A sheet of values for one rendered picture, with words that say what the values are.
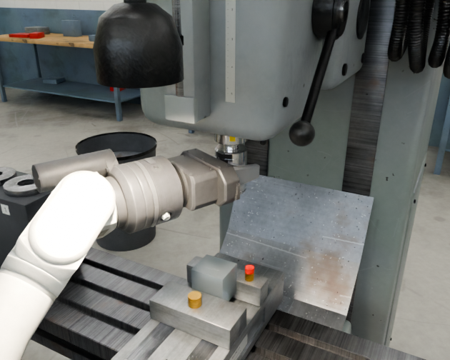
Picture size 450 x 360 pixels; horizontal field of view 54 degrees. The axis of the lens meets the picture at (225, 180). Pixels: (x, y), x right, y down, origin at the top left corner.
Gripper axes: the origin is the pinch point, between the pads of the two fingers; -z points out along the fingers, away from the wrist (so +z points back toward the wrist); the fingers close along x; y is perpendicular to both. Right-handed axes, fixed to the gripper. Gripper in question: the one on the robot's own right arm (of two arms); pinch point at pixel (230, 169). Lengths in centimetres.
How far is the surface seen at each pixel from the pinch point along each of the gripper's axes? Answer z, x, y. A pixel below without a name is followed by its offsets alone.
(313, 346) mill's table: -10.9, -10.2, 32.7
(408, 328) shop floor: -132, 29, 122
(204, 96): 8.9, -6.3, -13.2
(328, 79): -13.6, -5.4, -12.6
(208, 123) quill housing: 7.5, -5.1, -9.4
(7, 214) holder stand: 25, 42, 18
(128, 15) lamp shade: 22.0, -15.4, -22.6
